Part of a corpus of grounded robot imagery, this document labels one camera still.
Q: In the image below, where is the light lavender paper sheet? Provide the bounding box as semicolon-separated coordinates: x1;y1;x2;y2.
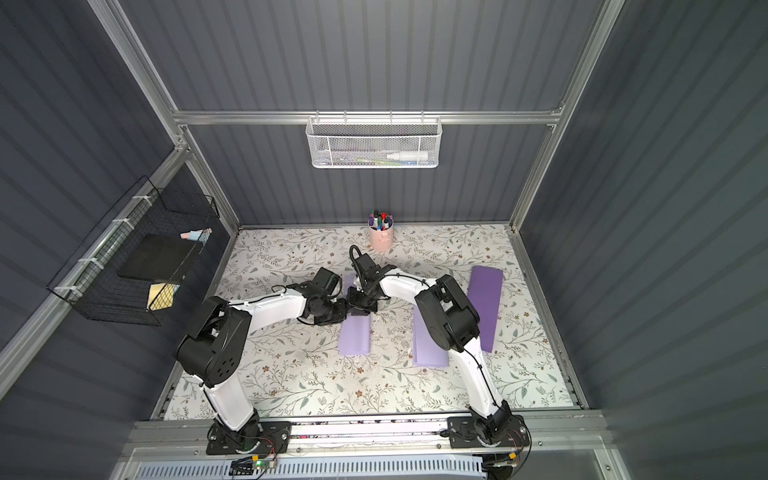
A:
338;273;371;357
413;306;449;368

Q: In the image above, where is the dark purple paper sheet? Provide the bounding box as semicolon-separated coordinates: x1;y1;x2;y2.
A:
467;266;504;353

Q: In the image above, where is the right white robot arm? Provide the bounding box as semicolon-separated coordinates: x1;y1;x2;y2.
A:
346;245;513;446

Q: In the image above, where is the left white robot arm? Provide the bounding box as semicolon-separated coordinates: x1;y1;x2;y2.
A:
175;268;347;434

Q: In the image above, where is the pink pen cup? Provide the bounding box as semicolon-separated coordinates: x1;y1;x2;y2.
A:
368;210;394;252

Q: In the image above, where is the pastel sticky note stack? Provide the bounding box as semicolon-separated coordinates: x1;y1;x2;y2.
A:
180;228;212;243

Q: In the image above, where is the white marker in basket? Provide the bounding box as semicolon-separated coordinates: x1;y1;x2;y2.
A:
387;151;429;164

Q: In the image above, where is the yellow sticky note pad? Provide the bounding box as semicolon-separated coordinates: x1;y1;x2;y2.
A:
147;283;179;311

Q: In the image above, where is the white perforated vent panel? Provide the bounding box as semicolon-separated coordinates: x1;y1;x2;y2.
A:
134;455;487;479

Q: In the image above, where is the black notebook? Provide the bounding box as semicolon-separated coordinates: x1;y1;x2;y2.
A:
117;234;204;283

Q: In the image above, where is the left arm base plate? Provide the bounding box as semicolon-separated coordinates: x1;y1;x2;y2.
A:
206;419;292;456

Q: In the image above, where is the white wire mesh basket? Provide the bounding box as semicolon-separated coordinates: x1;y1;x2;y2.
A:
305;118;443;169

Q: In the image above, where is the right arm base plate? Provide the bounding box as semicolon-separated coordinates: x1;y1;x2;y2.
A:
439;414;531;450

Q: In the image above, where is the black wire wall basket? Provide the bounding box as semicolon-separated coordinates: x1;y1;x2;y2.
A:
48;181;219;326

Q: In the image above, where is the aluminium front rail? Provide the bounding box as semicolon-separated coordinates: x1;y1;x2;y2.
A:
119;409;614;461

